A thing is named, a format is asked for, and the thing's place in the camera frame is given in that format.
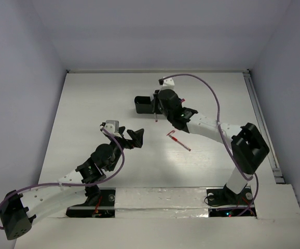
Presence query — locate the red gel pen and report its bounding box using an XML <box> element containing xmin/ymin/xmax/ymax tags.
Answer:
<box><xmin>170</xmin><ymin>136</ymin><xmax>191</xmax><ymax>151</ymax></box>

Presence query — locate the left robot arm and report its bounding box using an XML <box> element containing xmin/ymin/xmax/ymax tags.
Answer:
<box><xmin>0</xmin><ymin>120</ymin><xmax>144</xmax><ymax>240</ymax></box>

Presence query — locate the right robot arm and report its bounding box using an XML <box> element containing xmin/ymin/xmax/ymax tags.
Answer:
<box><xmin>157</xmin><ymin>89</ymin><xmax>269</xmax><ymax>203</ymax></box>

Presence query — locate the black desk organizer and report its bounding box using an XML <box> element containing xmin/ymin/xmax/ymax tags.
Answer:
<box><xmin>134</xmin><ymin>96</ymin><xmax>153</xmax><ymax>114</ymax></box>

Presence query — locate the silver foil strip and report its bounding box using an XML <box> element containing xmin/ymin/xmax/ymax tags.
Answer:
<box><xmin>114</xmin><ymin>187</ymin><xmax>209</xmax><ymax>219</ymax></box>

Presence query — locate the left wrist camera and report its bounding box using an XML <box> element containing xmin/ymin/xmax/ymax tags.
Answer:
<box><xmin>100</xmin><ymin>120</ymin><xmax>121</xmax><ymax>137</ymax></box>

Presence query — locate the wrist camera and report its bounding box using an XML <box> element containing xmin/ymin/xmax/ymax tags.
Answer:
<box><xmin>158</xmin><ymin>78</ymin><xmax>175</xmax><ymax>91</ymax></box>
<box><xmin>100</xmin><ymin>120</ymin><xmax>121</xmax><ymax>137</ymax></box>

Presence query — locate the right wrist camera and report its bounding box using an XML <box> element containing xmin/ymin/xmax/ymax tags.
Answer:
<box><xmin>158</xmin><ymin>78</ymin><xmax>175</xmax><ymax>91</ymax></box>

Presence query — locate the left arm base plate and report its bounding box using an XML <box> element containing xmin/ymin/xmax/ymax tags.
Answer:
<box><xmin>65</xmin><ymin>188</ymin><xmax>116</xmax><ymax>218</ymax></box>

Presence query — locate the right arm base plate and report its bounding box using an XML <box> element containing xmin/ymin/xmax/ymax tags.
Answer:
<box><xmin>204</xmin><ymin>187</ymin><xmax>256</xmax><ymax>217</ymax></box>

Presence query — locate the aluminium side rail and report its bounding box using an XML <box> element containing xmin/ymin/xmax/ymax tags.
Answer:
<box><xmin>243</xmin><ymin>70</ymin><xmax>286</xmax><ymax>184</ymax></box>

